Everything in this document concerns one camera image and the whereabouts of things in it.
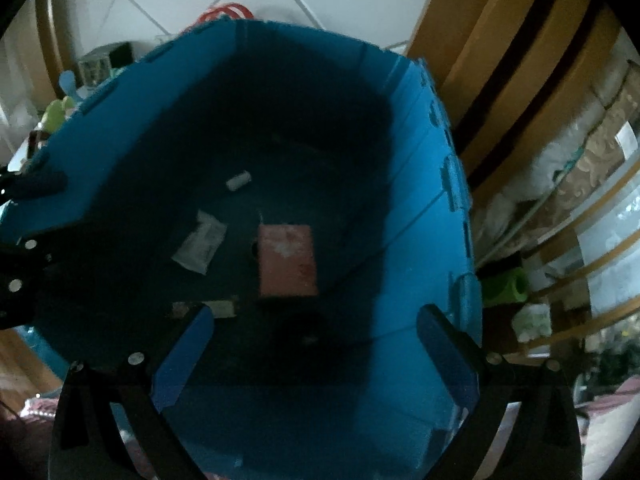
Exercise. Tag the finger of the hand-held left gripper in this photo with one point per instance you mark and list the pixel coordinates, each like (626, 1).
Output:
(22, 265)
(40, 184)

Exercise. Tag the pink tissue pack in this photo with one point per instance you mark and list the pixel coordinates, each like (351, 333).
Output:
(287, 260)

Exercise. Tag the wooden door frame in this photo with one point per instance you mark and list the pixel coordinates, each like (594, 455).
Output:
(500, 60)

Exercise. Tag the small white tube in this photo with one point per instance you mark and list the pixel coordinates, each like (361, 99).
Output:
(237, 180)

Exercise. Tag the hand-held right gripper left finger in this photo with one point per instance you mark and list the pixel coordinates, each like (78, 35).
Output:
(177, 360)

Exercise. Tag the blue plastic crate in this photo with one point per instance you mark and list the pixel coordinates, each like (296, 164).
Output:
(150, 100)

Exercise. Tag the rolled patterned quilt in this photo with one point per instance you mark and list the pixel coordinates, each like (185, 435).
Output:
(575, 160)

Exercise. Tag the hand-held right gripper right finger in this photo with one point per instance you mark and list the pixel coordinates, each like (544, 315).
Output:
(450, 360)

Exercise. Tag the light green frog plush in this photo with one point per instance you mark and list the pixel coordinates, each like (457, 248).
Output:
(57, 112)

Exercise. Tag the red toy suitcase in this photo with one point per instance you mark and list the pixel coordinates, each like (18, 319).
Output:
(227, 10)

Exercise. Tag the green foam roll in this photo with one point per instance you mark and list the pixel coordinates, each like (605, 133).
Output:
(505, 286)

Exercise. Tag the dark small drawer organizer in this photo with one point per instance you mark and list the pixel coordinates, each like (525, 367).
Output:
(105, 62)

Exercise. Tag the blue oval plastic piece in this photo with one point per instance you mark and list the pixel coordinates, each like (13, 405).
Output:
(68, 84)

